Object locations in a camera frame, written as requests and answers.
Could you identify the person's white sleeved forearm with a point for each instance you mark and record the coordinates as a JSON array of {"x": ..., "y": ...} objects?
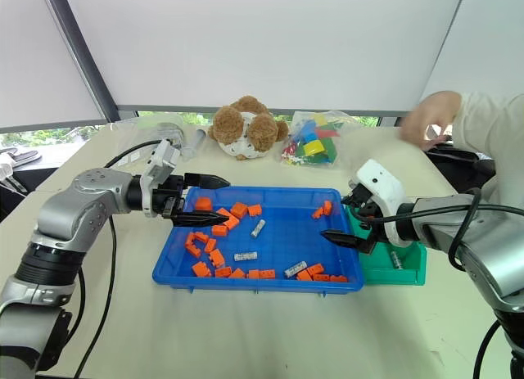
[{"x": 491, "y": 129}]

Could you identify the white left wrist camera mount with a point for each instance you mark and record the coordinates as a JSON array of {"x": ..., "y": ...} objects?
[{"x": 163, "y": 158}]

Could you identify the black chair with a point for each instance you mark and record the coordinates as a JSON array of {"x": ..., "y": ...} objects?
[{"x": 458, "y": 162}]

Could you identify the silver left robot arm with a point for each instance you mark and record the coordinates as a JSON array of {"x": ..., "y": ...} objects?
[{"x": 82, "y": 207}]

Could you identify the blue plastic tray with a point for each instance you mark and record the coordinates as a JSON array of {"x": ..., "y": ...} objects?
[{"x": 282, "y": 244}]

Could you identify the clear plastic bag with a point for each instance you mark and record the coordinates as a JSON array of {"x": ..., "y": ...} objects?
[{"x": 143, "y": 127}]

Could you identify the green plastic bin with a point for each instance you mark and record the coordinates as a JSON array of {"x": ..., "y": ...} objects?
[{"x": 409, "y": 274}]

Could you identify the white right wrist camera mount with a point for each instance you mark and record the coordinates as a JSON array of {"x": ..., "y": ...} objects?
[{"x": 382, "y": 182}]

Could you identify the yellow building block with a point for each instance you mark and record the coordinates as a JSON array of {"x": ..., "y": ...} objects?
[{"x": 313, "y": 147}]

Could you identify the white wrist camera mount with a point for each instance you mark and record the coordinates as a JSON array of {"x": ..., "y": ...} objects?
[
  {"x": 382, "y": 182},
  {"x": 163, "y": 158}
]

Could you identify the clear bag of coloured blocks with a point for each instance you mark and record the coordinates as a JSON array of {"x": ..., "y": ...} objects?
[{"x": 348, "y": 127}]

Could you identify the orange building block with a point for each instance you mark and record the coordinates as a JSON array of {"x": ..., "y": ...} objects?
[
  {"x": 327, "y": 207},
  {"x": 255, "y": 210},
  {"x": 201, "y": 237},
  {"x": 338, "y": 278},
  {"x": 192, "y": 246},
  {"x": 203, "y": 204},
  {"x": 317, "y": 213},
  {"x": 223, "y": 272},
  {"x": 201, "y": 269},
  {"x": 237, "y": 273},
  {"x": 253, "y": 274},
  {"x": 217, "y": 258},
  {"x": 219, "y": 230},
  {"x": 316, "y": 268},
  {"x": 267, "y": 273},
  {"x": 321, "y": 278},
  {"x": 210, "y": 245},
  {"x": 239, "y": 210},
  {"x": 304, "y": 275},
  {"x": 231, "y": 222}
]

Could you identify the red building block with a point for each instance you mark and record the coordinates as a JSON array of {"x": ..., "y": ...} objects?
[{"x": 328, "y": 132}]

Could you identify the dark grey window post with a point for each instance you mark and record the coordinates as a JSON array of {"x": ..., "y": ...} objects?
[{"x": 78, "y": 51}]

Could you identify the green building block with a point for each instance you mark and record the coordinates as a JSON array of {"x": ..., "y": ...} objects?
[{"x": 331, "y": 150}]

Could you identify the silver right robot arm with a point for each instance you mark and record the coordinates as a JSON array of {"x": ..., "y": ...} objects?
[{"x": 497, "y": 248}]

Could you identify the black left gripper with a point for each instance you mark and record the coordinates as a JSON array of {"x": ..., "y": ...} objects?
[{"x": 174, "y": 205}]

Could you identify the person's bare hand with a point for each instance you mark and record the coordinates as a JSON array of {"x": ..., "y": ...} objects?
[{"x": 430, "y": 115}]

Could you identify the grey window sill bar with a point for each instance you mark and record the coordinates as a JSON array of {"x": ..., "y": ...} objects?
[{"x": 262, "y": 109}]

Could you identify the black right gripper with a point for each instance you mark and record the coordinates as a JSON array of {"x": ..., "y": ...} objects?
[{"x": 370, "y": 209}]

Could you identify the black white slipper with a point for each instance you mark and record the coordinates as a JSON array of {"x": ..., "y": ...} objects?
[{"x": 22, "y": 154}]

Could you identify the brown white plush dog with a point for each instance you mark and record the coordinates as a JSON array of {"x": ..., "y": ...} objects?
[{"x": 241, "y": 127}]

